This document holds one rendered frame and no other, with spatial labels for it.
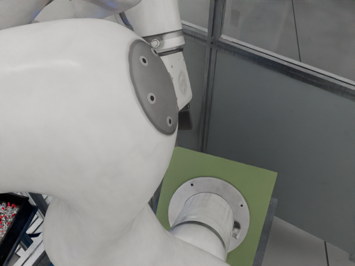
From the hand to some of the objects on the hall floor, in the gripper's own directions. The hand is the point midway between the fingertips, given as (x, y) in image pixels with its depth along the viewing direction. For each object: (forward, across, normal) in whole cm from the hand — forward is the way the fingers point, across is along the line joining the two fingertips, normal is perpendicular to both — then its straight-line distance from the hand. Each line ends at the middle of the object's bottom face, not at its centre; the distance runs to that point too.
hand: (177, 132), depth 70 cm
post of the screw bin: (+90, -50, -88) cm, 136 cm away
